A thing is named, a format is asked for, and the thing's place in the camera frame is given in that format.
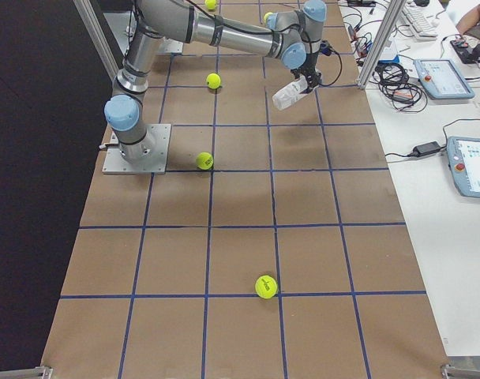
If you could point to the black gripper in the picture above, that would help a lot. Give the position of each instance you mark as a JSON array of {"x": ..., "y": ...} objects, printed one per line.
[{"x": 310, "y": 64}]

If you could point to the clear tennis ball can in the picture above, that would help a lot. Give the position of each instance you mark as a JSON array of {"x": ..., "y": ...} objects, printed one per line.
[{"x": 290, "y": 94}]

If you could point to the tennis ball near arm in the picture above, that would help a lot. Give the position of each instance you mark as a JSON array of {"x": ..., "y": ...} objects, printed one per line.
[{"x": 213, "y": 81}]

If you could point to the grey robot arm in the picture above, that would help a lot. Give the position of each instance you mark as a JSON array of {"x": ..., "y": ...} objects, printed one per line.
[{"x": 188, "y": 71}]

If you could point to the centre tennis ball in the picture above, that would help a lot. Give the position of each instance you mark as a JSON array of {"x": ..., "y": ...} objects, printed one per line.
[{"x": 204, "y": 161}]

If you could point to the far right side tennis ball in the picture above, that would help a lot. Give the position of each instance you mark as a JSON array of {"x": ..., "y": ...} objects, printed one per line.
[{"x": 266, "y": 287}]

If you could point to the white keyboard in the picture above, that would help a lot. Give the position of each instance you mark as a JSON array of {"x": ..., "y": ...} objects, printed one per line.
[{"x": 420, "y": 27}]

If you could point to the upper teach pendant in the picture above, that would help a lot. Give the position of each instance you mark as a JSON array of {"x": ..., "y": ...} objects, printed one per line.
[{"x": 442, "y": 79}]

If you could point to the teach pendant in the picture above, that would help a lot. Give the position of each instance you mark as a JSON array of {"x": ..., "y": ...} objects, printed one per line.
[
  {"x": 442, "y": 79},
  {"x": 464, "y": 163}
]

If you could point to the black power adapter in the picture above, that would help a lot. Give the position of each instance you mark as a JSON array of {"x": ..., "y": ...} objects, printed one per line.
[{"x": 426, "y": 149}]

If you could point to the lower teach pendant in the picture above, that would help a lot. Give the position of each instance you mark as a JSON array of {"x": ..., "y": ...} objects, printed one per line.
[{"x": 464, "y": 163}]

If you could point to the aluminium frame post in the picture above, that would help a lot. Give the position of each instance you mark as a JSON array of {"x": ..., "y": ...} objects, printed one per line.
[{"x": 390, "y": 18}]

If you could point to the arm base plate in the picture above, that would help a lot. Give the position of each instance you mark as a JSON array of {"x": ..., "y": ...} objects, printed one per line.
[
  {"x": 170, "y": 46},
  {"x": 146, "y": 157}
]

